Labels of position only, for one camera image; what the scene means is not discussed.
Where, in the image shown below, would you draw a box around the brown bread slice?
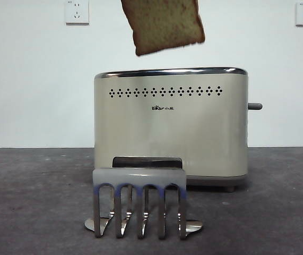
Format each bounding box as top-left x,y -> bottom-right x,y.
120,0 -> 206,57

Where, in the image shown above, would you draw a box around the cream two-slot toaster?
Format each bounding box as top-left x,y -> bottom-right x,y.
93,66 -> 249,192

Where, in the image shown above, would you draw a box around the silver metal toast rack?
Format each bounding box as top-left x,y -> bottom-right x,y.
84,167 -> 204,239

